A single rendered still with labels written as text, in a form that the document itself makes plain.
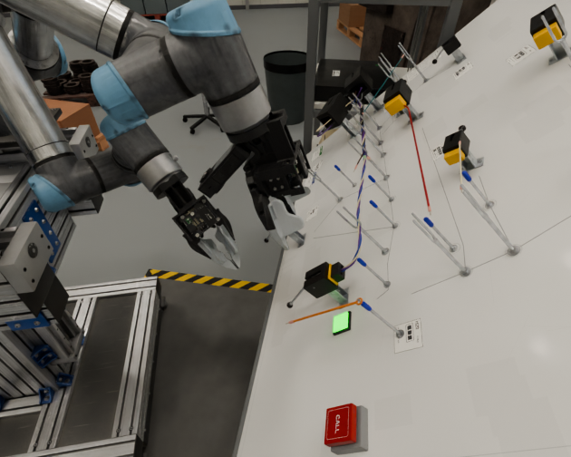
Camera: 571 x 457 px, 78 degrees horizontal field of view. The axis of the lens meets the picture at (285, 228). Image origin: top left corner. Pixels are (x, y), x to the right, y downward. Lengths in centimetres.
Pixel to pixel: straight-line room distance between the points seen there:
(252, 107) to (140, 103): 14
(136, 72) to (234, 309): 167
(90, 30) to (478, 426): 70
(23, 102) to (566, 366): 88
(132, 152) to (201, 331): 141
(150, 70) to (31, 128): 36
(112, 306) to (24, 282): 106
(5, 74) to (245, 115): 48
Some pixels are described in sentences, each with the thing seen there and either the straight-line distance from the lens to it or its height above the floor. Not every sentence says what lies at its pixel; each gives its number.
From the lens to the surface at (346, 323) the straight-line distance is 69.
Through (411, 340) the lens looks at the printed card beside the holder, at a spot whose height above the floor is 115.
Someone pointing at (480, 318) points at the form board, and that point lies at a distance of 56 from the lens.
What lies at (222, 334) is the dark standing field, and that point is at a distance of 195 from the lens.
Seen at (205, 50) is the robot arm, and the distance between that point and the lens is 46.
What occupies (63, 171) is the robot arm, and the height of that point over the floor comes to 129.
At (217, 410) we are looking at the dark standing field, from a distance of 178.
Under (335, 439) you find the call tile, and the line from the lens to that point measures 58.
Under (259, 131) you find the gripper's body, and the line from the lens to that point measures 49.
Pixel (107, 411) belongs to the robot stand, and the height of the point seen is 21.
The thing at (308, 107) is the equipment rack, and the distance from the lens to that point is 149.
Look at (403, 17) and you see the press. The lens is 424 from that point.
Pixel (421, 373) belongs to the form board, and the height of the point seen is 116.
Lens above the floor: 164
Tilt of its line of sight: 42 degrees down
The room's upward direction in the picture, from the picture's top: straight up
